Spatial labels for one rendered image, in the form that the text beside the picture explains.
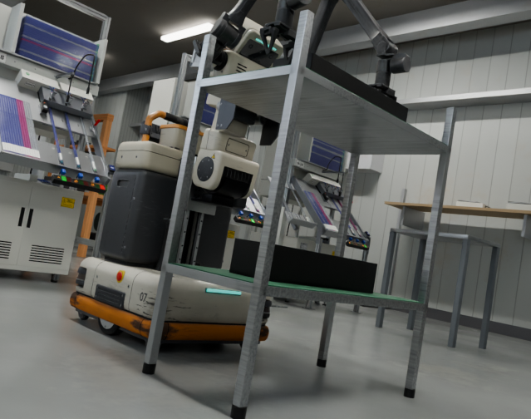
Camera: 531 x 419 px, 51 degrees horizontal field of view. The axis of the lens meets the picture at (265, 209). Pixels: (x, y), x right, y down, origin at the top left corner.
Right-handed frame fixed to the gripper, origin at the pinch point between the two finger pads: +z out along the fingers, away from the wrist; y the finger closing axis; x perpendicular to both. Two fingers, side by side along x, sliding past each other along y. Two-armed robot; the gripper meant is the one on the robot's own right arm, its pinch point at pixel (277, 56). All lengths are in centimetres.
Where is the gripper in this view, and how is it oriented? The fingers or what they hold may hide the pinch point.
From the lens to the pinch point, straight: 179.3
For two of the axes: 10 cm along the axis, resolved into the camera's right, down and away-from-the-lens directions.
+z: -1.7, 9.8, -1.0
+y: 6.8, 1.9, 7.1
